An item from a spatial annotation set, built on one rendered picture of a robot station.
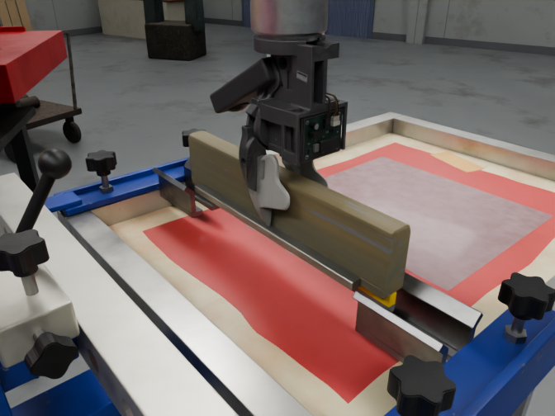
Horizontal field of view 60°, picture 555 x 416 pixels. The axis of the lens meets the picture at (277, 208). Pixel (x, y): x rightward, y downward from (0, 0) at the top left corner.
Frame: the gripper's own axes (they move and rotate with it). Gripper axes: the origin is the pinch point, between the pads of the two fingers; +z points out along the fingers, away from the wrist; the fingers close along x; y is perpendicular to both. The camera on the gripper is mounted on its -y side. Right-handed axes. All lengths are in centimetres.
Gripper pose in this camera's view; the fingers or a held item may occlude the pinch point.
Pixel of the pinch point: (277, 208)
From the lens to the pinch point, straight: 58.0
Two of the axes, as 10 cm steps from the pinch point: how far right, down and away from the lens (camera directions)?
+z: 0.1, 8.9, 4.6
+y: 6.5, 3.4, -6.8
